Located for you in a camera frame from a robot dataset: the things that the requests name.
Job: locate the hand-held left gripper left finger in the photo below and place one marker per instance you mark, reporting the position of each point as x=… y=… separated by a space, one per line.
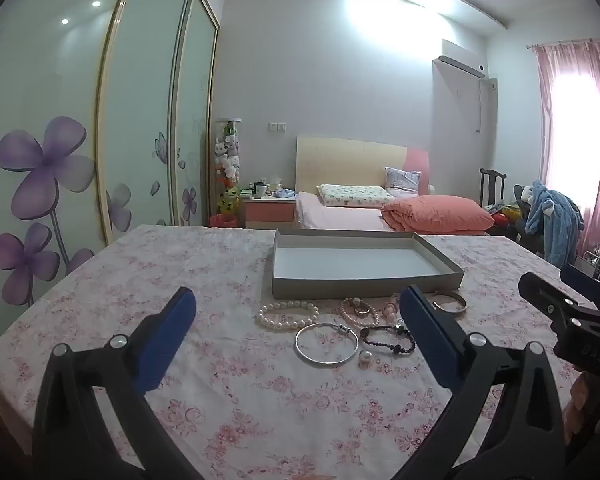
x=165 y=345

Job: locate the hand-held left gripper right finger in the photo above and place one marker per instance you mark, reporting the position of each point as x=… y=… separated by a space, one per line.
x=430 y=340

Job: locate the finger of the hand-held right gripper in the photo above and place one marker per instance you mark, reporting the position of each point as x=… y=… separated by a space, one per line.
x=545 y=297
x=582 y=276

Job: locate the wide silver bangle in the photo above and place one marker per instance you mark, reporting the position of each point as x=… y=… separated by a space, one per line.
x=455 y=307

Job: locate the grey cardboard box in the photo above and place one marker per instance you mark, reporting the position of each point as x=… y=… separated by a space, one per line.
x=350 y=260

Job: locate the thin silver bangle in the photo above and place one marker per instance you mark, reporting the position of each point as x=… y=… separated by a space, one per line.
x=296 y=346

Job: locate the person's right hand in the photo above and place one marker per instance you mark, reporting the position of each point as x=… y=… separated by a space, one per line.
x=582 y=402

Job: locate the blue plush robe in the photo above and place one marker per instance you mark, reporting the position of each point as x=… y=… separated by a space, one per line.
x=555 y=225

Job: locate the single white pearl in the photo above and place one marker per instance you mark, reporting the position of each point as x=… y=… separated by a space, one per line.
x=365 y=358

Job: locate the pink floral tablecloth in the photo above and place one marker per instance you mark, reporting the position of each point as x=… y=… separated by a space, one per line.
x=205 y=410

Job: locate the colourful plastic toys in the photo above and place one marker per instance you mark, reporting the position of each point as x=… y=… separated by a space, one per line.
x=505 y=216

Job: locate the dark wooden chair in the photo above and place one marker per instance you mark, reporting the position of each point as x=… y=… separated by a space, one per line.
x=485 y=185

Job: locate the salmon pink pillow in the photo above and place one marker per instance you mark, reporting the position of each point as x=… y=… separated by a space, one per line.
x=440 y=212

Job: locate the pink curtain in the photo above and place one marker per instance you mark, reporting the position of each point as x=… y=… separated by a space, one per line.
x=550 y=135

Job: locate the yellow green plush toy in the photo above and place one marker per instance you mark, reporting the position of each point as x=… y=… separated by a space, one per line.
x=228 y=202

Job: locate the light purple pillow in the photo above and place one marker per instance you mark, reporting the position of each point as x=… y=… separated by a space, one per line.
x=402 y=180

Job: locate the floral white pillow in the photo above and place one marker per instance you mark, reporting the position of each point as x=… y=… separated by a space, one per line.
x=350 y=195

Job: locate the pink white nightstand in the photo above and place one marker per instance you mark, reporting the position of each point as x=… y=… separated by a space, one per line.
x=267 y=212

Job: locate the blue cloth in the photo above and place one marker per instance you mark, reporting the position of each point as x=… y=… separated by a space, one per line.
x=283 y=193

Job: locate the clear tube of plush toys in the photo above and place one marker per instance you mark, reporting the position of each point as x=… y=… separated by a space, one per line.
x=227 y=160

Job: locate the bed with beige headboard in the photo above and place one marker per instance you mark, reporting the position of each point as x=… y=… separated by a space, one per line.
x=350 y=160

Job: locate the white air conditioner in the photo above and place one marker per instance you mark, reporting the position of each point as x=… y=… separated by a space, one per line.
x=462 y=66

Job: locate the floral sliding door wardrobe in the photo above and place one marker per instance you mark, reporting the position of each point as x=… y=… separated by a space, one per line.
x=40 y=85

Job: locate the white light switch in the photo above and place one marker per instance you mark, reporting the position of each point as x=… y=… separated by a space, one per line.
x=277 y=127

